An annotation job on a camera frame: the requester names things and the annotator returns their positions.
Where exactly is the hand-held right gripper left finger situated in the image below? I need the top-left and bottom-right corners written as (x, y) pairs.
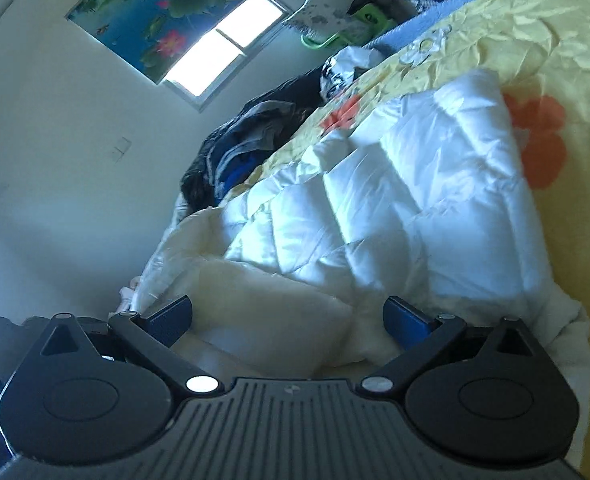
top-left (39, 295), bottom-right (224, 401)

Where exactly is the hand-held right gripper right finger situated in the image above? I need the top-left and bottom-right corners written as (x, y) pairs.
top-left (356, 295), bottom-right (546, 400)

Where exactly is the white puffer jacket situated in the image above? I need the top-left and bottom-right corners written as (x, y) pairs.
top-left (144, 67), bottom-right (590, 379)

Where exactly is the pile of dark clothes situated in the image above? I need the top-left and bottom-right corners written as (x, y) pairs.
top-left (214, 64), bottom-right (336, 191)

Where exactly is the white printed quilt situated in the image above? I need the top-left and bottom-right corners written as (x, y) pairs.
top-left (117, 195), bottom-right (200, 317)

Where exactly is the dark patterned garment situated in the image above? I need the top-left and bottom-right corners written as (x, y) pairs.
top-left (179, 129), bottom-right (236, 211)

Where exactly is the black white printed cloth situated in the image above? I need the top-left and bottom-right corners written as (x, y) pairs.
top-left (318, 49), bottom-right (384, 104)

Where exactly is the blue knit blanket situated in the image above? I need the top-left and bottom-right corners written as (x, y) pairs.
top-left (367, 0), bottom-right (508, 51)

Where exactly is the window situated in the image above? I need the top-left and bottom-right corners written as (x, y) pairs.
top-left (162, 0), bottom-right (296, 111)

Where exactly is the green plastic chair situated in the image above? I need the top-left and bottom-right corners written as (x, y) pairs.
top-left (299, 2), bottom-right (394, 51)

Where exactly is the lotus print roller blind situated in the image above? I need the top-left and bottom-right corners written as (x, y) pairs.
top-left (65, 0), bottom-right (268, 86)

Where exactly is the floral cushion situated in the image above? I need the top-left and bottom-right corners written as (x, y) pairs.
top-left (279, 0), bottom-right (361, 36)

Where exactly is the yellow carrot print bedsheet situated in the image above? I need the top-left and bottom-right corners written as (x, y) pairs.
top-left (225, 0), bottom-right (590, 480)

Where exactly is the white wall switch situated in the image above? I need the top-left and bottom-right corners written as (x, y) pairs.
top-left (110, 135), bottom-right (135, 161)

